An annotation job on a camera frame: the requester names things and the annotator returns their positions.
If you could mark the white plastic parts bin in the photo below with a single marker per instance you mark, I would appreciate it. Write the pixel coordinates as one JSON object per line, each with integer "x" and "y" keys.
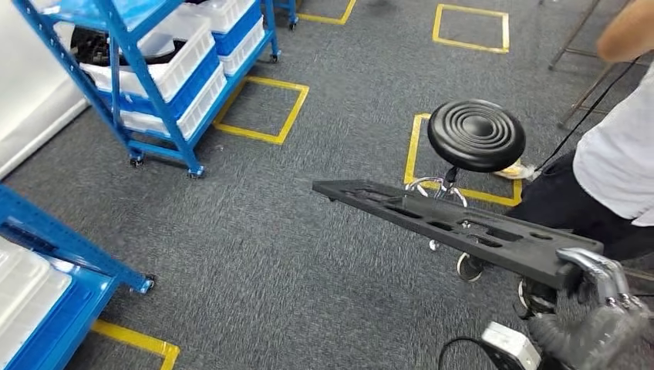
{"x": 204, "y": 110}
{"x": 36, "y": 311}
{"x": 225, "y": 13}
{"x": 245, "y": 51}
{"x": 20, "y": 265}
{"x": 194, "y": 51}

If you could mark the person's forearm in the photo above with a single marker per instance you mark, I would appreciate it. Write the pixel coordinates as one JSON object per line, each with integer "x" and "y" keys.
{"x": 628, "y": 30}

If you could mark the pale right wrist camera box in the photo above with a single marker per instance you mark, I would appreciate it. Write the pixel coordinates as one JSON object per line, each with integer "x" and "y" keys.
{"x": 511, "y": 347}

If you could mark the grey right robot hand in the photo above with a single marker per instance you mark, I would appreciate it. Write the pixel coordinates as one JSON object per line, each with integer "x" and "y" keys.
{"x": 603, "y": 337}

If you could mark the person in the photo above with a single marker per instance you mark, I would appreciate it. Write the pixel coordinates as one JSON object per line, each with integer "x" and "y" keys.
{"x": 613, "y": 168}

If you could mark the black parts pile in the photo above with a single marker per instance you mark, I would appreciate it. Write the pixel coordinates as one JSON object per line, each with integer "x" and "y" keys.
{"x": 102, "y": 48}

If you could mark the black perforated plastic panel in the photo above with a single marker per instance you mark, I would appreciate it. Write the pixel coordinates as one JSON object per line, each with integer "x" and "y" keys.
{"x": 511, "y": 250}

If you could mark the blue plastic parts bin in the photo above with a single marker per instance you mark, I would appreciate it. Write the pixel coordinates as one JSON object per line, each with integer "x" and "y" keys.
{"x": 87, "y": 316}
{"x": 240, "y": 33}
{"x": 189, "y": 94}

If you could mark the blue metal shelf rack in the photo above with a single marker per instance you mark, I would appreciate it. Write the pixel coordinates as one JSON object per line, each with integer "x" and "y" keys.
{"x": 51, "y": 227}
{"x": 157, "y": 94}
{"x": 292, "y": 10}

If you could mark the black round stool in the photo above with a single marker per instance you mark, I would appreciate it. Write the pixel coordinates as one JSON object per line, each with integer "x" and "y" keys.
{"x": 475, "y": 135}

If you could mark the yellow floor tape square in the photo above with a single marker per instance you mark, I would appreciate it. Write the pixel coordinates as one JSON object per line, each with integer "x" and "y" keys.
{"x": 470, "y": 46}
{"x": 411, "y": 148}

